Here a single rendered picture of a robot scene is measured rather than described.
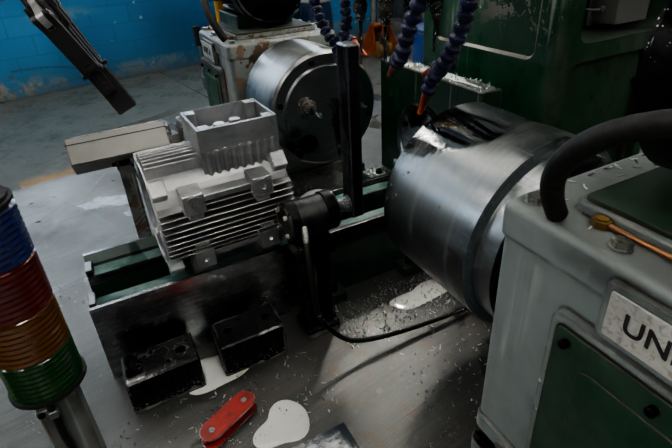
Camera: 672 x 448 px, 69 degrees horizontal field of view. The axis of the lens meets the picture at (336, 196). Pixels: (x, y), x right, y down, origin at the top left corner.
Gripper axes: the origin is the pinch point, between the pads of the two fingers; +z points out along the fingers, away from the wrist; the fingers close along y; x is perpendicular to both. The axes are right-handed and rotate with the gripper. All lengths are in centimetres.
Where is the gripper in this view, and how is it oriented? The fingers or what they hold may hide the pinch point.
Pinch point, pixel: (112, 90)
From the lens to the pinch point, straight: 82.5
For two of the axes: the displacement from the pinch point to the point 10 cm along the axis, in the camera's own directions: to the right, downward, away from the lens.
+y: -3.6, -4.3, 8.3
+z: 4.4, 7.1, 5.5
